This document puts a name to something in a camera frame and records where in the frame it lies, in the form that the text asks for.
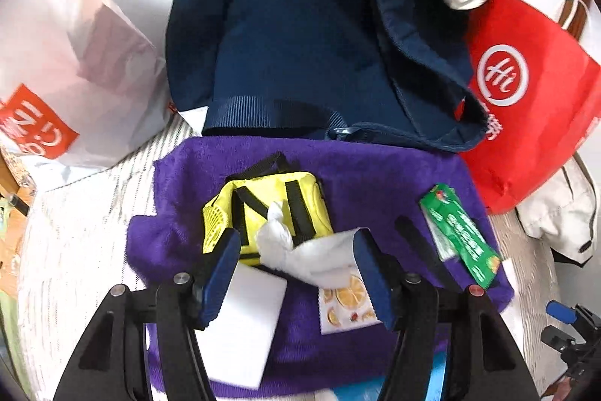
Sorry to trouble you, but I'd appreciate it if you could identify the white glove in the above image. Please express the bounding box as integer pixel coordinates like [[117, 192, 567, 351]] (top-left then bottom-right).
[[256, 201, 364, 289]]

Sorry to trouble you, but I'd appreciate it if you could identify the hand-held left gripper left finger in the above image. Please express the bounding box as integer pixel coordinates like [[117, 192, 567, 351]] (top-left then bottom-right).
[[53, 227, 241, 401]]

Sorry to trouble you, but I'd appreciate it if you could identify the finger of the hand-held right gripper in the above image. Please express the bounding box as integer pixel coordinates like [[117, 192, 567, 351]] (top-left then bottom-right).
[[546, 300, 578, 325]]

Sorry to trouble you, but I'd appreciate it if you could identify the white plastic shopping bag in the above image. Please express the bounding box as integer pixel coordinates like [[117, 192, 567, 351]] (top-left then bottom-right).
[[0, 0, 177, 181]]

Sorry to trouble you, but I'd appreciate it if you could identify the fruit pattern card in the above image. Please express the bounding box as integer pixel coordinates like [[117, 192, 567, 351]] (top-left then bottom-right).
[[318, 274, 383, 333]]

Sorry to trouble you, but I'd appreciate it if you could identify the red paper shopping bag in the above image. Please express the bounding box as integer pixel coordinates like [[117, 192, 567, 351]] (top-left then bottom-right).
[[458, 0, 601, 214]]

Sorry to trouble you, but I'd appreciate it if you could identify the beige jacket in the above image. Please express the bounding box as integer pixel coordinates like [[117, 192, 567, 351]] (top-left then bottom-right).
[[514, 154, 599, 265]]

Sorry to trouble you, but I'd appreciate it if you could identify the purple towel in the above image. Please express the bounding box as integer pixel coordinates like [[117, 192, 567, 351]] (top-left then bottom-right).
[[127, 137, 515, 392]]

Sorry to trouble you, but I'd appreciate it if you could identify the wooden nightstand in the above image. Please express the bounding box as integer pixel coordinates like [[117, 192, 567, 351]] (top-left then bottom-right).
[[0, 147, 37, 298]]

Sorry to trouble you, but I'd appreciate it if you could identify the navy blue bag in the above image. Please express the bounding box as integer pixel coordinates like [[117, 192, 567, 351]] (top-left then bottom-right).
[[165, 0, 510, 155]]

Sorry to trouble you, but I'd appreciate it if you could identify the light green cloth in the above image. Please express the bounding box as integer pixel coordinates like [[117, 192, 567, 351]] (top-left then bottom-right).
[[0, 288, 29, 387]]

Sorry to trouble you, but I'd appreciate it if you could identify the green tissue packet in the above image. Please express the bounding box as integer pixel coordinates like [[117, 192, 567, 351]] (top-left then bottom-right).
[[419, 184, 503, 289]]

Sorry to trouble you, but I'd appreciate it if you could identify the yellow pouch with black straps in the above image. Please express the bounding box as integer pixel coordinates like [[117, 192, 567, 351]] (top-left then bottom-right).
[[202, 152, 334, 268]]

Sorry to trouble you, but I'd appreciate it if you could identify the striped bedsheet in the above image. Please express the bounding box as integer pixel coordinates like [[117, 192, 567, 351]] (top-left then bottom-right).
[[19, 119, 559, 401]]

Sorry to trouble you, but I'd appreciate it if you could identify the blue tissue pack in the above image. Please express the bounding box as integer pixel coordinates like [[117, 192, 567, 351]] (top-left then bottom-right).
[[333, 349, 447, 401]]

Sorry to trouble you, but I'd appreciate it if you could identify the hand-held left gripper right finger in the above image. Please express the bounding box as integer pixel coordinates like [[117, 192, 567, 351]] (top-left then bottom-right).
[[353, 229, 541, 401]]

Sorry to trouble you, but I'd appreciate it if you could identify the white sponge block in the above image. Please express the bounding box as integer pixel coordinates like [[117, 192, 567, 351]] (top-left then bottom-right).
[[207, 262, 288, 387]]

